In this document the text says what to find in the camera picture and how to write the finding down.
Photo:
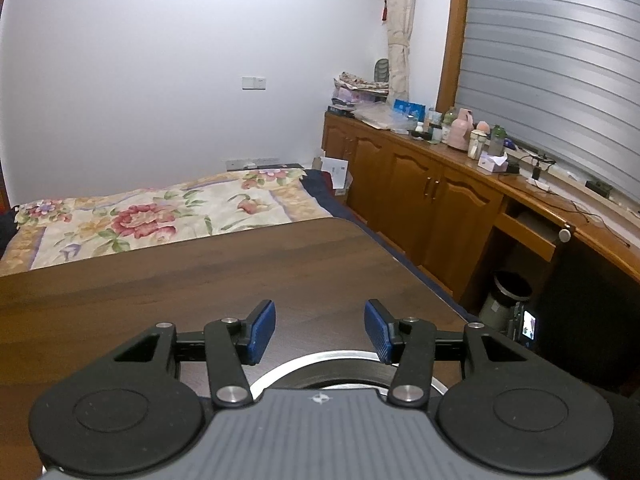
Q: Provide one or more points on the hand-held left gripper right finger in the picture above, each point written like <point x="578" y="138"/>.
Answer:
<point x="377" y="330"/>

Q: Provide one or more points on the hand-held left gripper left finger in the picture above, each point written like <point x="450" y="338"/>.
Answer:
<point x="262" y="330"/>

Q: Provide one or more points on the metal trash bin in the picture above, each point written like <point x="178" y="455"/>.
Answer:
<point x="500" y="305"/>

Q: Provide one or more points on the long wooden cabinet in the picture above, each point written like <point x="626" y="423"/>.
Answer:
<point x="410" y="195"/>

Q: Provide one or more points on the floral bed blanket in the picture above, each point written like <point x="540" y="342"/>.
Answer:
<point x="150" y="220"/>

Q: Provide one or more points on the white paper bag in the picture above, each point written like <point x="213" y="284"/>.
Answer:
<point x="332" y="172"/>

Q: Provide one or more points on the wooden pull-out tray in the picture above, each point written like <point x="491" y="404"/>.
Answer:
<point x="525" y="235"/>

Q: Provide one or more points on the white tissue box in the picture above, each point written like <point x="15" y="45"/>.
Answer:
<point x="492" y="162"/>

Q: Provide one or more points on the white lidded bottle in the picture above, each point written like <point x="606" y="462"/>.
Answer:
<point x="476" y="145"/>

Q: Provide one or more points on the white round knob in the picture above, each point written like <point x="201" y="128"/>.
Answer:
<point x="565" y="234"/>

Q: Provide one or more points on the pile of clear plastic bags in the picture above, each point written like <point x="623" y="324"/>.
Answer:
<point x="382" y="117"/>

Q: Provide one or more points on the pink jug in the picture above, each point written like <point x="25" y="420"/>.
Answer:
<point x="460" y="132"/>

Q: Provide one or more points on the green lidded clear bottle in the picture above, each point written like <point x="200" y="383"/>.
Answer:
<point x="496" y="142"/>

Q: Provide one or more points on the blue printed box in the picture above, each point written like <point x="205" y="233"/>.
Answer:
<point x="410" y="109"/>

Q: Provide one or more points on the black flat box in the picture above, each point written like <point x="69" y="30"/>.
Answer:
<point x="339" y="109"/>

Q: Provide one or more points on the green glass bottle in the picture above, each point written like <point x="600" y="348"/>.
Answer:
<point x="450" y="117"/>

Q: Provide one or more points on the black plug charger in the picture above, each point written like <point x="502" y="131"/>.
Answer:
<point x="537" y="171"/>

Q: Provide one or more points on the peach round ornament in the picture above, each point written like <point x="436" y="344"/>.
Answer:
<point x="483" y="126"/>

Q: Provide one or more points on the stack of folded fabrics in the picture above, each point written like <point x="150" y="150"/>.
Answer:
<point x="360" y="87"/>

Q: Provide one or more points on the grey slatted object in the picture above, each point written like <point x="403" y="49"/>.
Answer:
<point x="382" y="70"/>

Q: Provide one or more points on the dark green small box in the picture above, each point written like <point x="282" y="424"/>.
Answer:
<point x="599" y="187"/>

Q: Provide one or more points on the beige patterned curtain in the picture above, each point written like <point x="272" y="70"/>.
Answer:
<point x="401" y="25"/>

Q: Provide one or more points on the red hanging tassel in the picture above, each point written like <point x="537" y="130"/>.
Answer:
<point x="385" y="12"/>

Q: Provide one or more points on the grey window blind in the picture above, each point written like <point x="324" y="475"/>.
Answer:
<point x="550" y="60"/>

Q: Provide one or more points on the small camera with lit screen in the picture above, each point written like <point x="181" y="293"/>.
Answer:
<point x="527" y="327"/>

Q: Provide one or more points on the white wall socket strip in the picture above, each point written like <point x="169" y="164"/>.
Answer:
<point x="250" y="163"/>

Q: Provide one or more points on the white wall switch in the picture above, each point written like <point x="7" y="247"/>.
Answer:
<point x="253" y="83"/>

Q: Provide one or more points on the wooden window frame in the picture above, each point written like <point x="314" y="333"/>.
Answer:
<point x="452" y="35"/>

